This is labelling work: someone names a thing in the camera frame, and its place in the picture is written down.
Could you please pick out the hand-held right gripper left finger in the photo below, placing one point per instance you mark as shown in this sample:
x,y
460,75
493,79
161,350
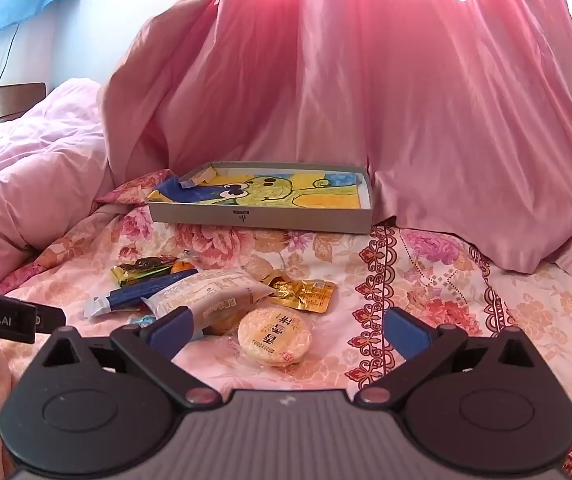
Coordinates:
x,y
172,330

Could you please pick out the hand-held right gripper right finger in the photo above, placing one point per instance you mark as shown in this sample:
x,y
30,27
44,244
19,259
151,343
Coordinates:
x,y
406,332

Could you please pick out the white bread packet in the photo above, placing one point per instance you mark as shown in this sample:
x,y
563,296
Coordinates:
x,y
206,292

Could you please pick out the long blue snack packet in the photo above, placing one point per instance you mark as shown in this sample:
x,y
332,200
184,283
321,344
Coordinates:
x,y
131,296

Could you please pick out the yellow green snack packet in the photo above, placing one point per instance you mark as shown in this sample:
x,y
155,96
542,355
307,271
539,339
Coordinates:
x,y
128,275

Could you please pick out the dark meat snack packet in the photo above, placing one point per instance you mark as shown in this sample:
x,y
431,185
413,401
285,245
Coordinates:
x,y
143,263

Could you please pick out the round rice cracker packet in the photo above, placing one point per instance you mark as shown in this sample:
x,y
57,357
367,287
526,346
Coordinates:
x,y
273,335

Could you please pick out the gold snack packet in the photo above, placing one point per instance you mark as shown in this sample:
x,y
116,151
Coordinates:
x,y
303,295

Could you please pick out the grey cardboard box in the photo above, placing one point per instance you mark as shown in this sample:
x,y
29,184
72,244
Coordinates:
x,y
261,220

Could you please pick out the small orange fruit packet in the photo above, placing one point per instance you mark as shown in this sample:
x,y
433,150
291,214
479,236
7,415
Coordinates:
x,y
182,266

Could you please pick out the floral bed sheet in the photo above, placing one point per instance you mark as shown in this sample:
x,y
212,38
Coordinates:
x,y
466,280

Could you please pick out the floral pillow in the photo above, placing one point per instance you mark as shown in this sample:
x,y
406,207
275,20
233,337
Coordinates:
x,y
131,191

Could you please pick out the pink quilt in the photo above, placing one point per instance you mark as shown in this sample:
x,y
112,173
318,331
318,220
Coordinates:
x,y
36,170

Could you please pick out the cartoon drawing paper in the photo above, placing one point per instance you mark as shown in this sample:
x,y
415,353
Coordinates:
x,y
276,190

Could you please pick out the dark wooden headboard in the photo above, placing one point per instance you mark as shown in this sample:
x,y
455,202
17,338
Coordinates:
x,y
1,105

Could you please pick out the pink curtain cloth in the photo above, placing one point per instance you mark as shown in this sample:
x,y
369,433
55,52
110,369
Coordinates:
x,y
366,85

